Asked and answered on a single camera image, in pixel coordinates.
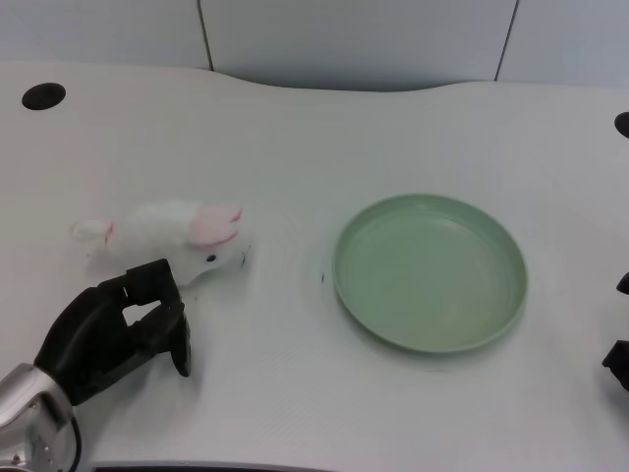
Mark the green round plate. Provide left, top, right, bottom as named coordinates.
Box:
left=331, top=193, right=530, bottom=359

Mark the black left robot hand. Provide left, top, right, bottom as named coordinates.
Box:
left=32, top=258, right=194, bottom=407

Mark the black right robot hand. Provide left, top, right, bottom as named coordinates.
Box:
left=601, top=269, right=629, bottom=393

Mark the white plush rabbit doll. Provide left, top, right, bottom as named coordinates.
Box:
left=72, top=199, right=254, bottom=288

